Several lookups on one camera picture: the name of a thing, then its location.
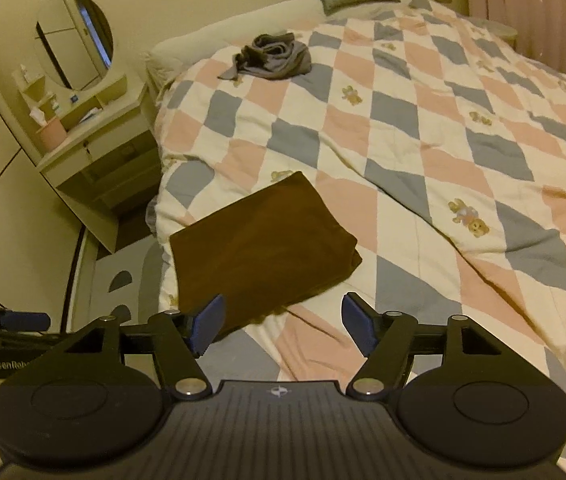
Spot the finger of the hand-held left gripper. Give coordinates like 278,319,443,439
0,329,66,350
0,301,52,332

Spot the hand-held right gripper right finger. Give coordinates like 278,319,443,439
342,292,514,402

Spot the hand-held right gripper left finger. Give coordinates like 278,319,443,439
45,294,227,402

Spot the brown garment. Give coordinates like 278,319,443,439
169,171,362,333

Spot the white patterned floor mat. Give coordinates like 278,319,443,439
72,240,165,333

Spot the cream vanity dresser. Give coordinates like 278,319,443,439
10,67,165,254

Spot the checked bear print quilt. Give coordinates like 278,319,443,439
153,0,566,480

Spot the pink cup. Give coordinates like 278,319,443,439
35,115,67,152

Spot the grey garment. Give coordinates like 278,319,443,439
218,32,312,82

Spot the white bolster pillow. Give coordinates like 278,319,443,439
145,0,429,92

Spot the round mirror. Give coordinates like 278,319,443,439
33,0,114,92

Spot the round white side table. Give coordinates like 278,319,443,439
483,20,520,50

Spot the pink patterned curtain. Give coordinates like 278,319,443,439
463,0,566,91

